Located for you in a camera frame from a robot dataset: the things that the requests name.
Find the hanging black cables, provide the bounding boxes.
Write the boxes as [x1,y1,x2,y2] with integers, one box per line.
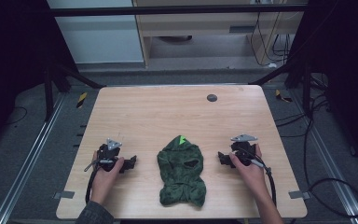
[249,11,294,68]

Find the white cabinet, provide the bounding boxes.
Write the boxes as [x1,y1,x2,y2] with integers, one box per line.
[46,0,145,65]

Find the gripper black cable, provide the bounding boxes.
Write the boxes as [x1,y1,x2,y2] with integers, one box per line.
[83,159,115,205]
[234,147,278,207]

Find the black metal stand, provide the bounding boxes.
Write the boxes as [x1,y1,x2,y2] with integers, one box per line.
[42,61,107,123]
[249,61,313,117]

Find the thin black floor cable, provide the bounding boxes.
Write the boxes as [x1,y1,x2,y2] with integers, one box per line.
[5,105,29,126]

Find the grey tape strip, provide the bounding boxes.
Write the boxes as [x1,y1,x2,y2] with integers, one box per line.
[52,190,76,201]
[288,189,311,201]

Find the aluminium floor rail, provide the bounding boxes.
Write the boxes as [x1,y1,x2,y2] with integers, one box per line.
[291,89,358,224]
[0,92,67,224]

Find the green fleece hooded garment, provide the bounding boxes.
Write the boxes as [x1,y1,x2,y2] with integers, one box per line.
[156,134,207,208]

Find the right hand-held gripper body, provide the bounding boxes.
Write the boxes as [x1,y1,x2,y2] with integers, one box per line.
[229,133,259,168]

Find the black looped floor cable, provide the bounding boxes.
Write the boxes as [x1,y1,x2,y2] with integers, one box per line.
[302,117,358,219]

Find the person's left hand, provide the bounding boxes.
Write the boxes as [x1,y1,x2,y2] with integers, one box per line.
[89,150,126,205]

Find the black frame crossbar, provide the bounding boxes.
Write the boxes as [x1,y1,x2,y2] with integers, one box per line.
[48,3,310,18]

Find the black floor cables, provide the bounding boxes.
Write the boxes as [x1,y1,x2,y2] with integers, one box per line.
[274,74,334,138]

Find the yellow black floor tape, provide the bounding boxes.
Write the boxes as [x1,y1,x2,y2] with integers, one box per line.
[274,89,294,104]
[76,91,89,109]

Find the black curtain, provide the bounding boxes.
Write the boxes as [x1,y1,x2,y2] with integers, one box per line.
[0,0,79,155]
[287,0,358,175]

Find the light wooden desk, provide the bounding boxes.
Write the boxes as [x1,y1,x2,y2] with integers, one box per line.
[131,0,306,68]

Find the person's right hand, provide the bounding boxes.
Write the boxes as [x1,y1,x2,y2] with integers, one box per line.
[228,143,270,196]

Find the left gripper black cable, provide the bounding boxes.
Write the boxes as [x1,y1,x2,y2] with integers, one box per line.
[83,159,115,205]

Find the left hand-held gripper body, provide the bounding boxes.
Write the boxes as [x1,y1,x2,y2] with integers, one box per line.
[96,137,126,173]

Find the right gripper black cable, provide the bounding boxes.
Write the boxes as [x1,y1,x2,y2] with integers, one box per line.
[234,147,278,207]

